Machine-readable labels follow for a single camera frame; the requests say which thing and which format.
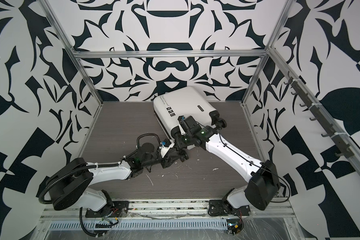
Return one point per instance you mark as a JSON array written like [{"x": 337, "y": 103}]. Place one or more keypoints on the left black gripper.
[{"x": 169, "y": 161}]

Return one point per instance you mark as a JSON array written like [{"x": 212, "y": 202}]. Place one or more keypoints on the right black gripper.
[{"x": 179, "y": 140}]

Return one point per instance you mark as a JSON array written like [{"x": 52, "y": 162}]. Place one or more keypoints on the black suitcase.
[{"x": 185, "y": 102}]

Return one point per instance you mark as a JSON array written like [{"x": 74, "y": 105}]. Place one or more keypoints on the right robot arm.
[{"x": 263, "y": 181}]

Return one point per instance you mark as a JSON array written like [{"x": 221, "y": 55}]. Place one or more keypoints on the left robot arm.
[{"x": 70, "y": 186}]

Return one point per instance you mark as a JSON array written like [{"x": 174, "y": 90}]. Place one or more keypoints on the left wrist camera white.
[{"x": 166, "y": 147}]

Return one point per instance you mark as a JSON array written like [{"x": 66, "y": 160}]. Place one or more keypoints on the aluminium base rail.
[{"x": 192, "y": 208}]

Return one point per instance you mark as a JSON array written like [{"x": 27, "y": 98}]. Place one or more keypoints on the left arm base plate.
[{"x": 114, "y": 210}]

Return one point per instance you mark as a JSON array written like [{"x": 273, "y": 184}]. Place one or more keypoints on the white slotted cable duct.
[{"x": 175, "y": 224}]

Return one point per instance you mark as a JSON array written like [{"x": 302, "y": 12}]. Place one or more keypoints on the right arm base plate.
[{"x": 223, "y": 208}]

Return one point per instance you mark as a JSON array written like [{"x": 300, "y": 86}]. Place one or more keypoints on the wall hook rack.
[{"x": 321, "y": 115}]

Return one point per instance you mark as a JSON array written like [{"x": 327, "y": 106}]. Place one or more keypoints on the aluminium cage frame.
[{"x": 269, "y": 52}]

